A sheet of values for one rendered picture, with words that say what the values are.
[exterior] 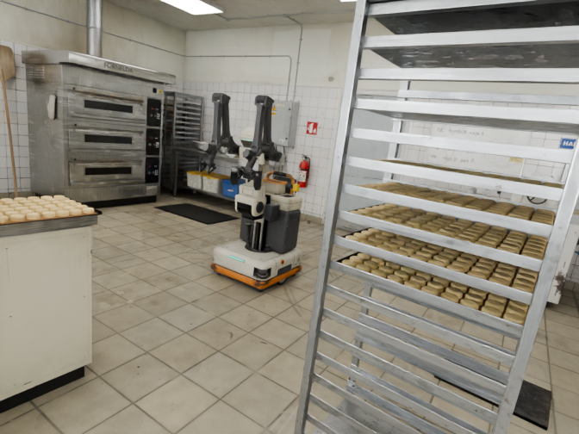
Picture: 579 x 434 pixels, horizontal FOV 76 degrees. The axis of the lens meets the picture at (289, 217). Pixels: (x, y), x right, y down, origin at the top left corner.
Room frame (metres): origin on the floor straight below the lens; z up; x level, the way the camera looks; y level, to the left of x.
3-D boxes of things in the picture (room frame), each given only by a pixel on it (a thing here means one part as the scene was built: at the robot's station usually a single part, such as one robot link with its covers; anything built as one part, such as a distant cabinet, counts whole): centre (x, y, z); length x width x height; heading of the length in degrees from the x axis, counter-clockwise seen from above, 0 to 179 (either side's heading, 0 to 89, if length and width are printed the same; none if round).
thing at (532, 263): (1.06, -0.41, 1.14); 0.64 x 0.03 x 0.03; 55
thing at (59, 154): (5.49, 2.88, 1.01); 1.56 x 1.20 x 2.01; 148
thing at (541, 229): (1.06, -0.41, 1.23); 0.64 x 0.03 x 0.03; 55
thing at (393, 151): (1.58, -0.40, 0.97); 0.03 x 0.03 x 1.70; 55
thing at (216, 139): (3.07, 0.68, 1.40); 0.11 x 0.06 x 0.43; 59
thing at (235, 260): (3.35, 0.25, 0.16); 0.67 x 0.64 x 0.25; 148
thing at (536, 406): (2.04, -1.39, 0.02); 0.60 x 0.40 x 0.03; 54
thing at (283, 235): (3.43, 0.20, 0.59); 0.55 x 0.34 x 0.83; 58
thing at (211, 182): (6.39, 1.31, 0.36); 0.47 x 0.38 x 0.26; 148
